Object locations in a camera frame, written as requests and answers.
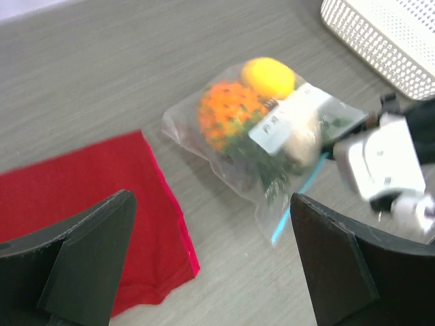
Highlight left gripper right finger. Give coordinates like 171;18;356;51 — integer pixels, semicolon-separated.
290;194;434;326

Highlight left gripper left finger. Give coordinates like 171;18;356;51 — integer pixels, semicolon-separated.
1;190;137;325

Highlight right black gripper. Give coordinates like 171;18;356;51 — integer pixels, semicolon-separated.
322;92;435;164

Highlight white toy radish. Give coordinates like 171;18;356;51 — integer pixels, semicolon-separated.
282;104;353;170

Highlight yellow toy lemon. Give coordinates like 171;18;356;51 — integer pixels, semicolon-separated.
239;57;296;100

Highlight clear zip top bag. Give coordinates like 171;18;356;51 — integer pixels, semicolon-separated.
162;57;368;245

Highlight toy pineapple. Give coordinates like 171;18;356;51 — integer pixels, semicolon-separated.
197;81;291;204

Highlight white plastic basket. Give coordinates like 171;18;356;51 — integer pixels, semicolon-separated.
320;0;434;101

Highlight red folded cloth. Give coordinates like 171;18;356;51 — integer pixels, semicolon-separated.
1;130;201;316

